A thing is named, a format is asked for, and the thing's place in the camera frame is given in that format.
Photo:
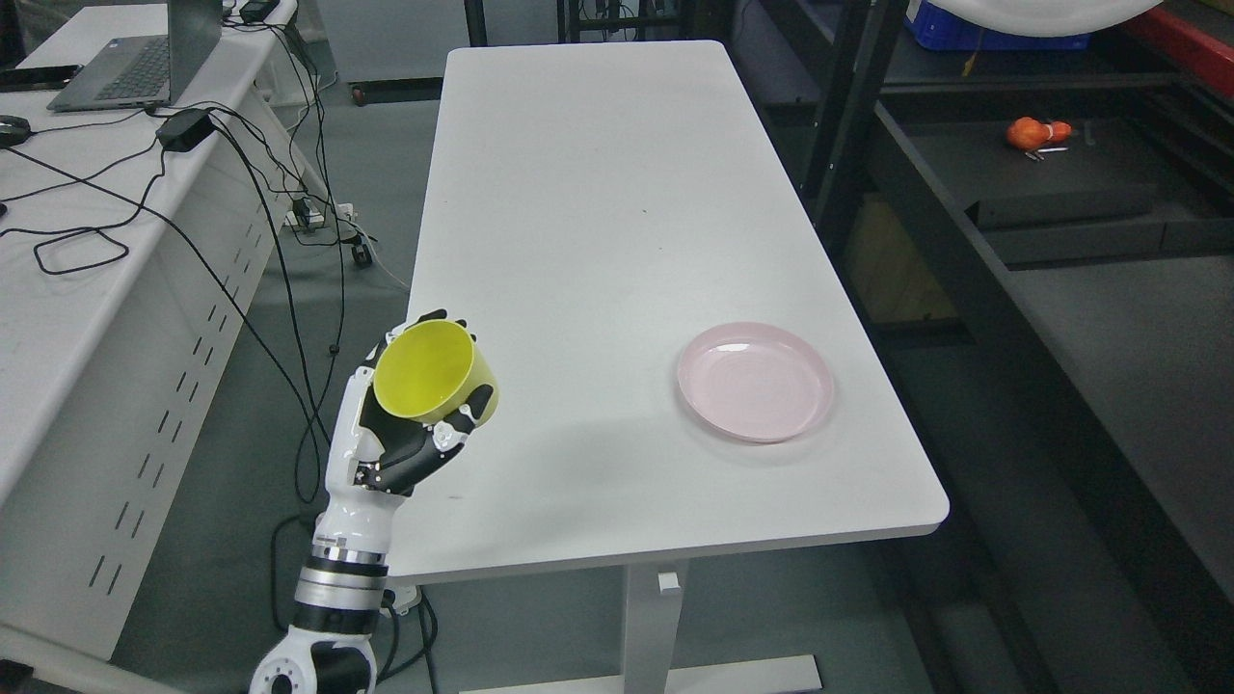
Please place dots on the dark metal shelf rack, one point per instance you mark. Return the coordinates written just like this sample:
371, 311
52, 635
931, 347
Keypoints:
1058, 323

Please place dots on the blue plastic crate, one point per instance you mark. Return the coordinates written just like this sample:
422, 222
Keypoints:
935, 29

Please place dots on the yellow plastic cup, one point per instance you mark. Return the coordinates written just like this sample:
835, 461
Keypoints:
431, 369

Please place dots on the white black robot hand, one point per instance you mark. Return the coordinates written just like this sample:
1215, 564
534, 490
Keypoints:
377, 460

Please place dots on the white perforated side desk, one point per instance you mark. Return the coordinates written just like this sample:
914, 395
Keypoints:
125, 270

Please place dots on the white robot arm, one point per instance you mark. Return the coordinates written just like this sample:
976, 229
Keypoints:
327, 648

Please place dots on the orange toy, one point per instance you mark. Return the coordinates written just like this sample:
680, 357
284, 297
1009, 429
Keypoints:
1028, 134

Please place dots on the pink plastic plate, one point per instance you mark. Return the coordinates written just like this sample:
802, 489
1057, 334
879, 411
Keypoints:
754, 382

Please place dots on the white power strip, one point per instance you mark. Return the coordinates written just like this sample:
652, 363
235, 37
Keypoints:
304, 216

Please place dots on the white table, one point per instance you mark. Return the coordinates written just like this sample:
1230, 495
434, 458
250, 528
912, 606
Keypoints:
591, 208

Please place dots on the black power adapter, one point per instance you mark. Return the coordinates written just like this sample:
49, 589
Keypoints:
185, 130

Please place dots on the black computer mouse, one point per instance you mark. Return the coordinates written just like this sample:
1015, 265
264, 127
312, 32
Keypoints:
14, 131

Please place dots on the grey laptop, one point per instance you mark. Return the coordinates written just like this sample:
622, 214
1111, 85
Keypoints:
146, 71

